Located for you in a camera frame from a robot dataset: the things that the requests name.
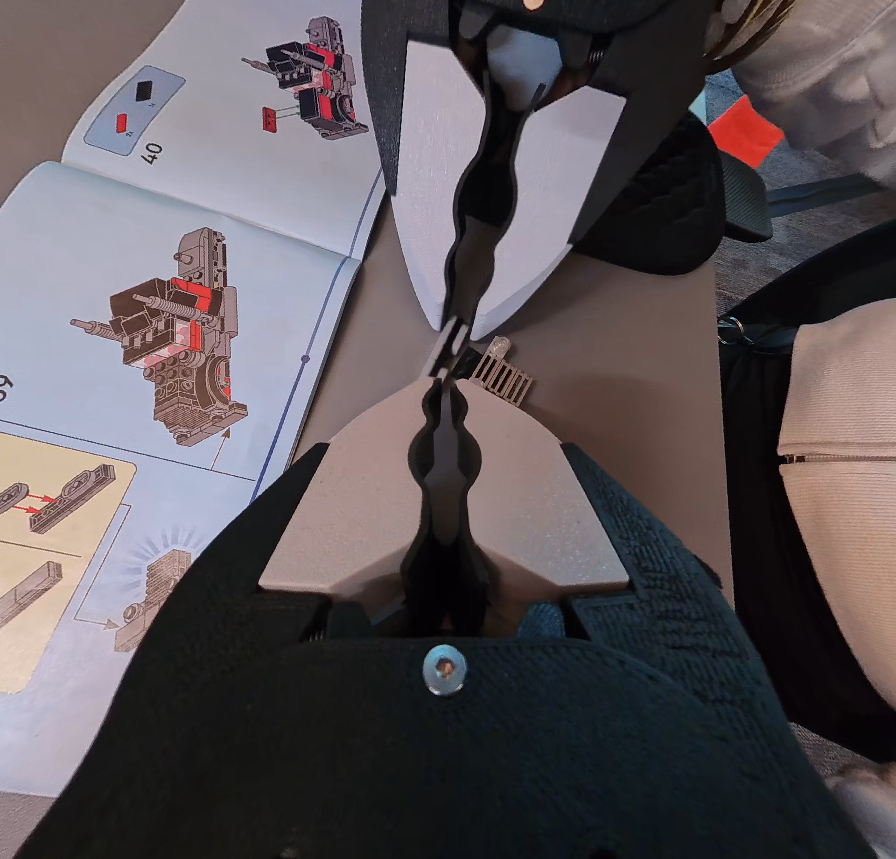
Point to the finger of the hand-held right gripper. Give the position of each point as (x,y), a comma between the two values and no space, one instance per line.
(560,173)
(427,173)

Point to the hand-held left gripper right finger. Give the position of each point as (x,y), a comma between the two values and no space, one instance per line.
(546,509)

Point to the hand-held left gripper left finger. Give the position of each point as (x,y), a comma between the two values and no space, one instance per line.
(336,509)

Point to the clear round lego stud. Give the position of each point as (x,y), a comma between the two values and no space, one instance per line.
(498,348)

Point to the person's right forearm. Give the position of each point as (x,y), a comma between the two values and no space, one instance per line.
(826,68)

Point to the black wrist rest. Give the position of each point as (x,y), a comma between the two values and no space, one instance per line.
(665,208)

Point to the black office chair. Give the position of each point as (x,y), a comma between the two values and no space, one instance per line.
(749,201)

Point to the open instruction booklet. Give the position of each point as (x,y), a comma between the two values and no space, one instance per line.
(105,243)

